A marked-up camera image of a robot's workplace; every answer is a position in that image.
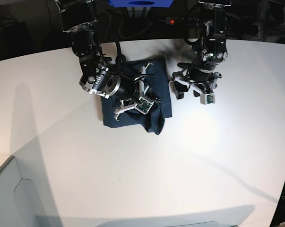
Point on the aluminium stand post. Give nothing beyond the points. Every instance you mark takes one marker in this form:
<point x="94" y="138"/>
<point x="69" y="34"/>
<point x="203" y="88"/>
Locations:
<point x="138" y="11"/>

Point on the black power strip red switch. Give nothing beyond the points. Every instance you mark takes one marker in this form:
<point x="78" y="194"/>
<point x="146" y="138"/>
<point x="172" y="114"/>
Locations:
<point x="175" y="21"/>

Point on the dark blue T-shirt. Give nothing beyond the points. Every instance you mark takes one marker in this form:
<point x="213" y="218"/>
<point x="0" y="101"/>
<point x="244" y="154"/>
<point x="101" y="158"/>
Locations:
<point x="158" y="88"/>

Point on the blue box on stand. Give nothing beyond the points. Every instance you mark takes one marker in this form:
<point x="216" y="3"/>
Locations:
<point x="141" y="3"/>

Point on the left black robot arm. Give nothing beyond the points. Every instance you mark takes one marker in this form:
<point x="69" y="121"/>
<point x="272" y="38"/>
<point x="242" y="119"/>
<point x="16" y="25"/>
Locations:
<point x="210" y="49"/>

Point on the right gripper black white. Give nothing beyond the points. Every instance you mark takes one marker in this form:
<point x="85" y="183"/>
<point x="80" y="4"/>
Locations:
<point x="131" y="91"/>

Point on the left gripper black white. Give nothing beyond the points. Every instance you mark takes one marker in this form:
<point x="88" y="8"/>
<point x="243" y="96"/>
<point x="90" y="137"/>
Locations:
<point x="202" y="82"/>

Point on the grey plastic bin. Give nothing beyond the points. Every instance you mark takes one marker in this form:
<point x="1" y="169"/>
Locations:
<point x="20" y="202"/>

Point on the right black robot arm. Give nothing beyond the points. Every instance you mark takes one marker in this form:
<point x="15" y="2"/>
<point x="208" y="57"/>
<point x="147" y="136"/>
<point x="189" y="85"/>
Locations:
<point x="78" y="18"/>

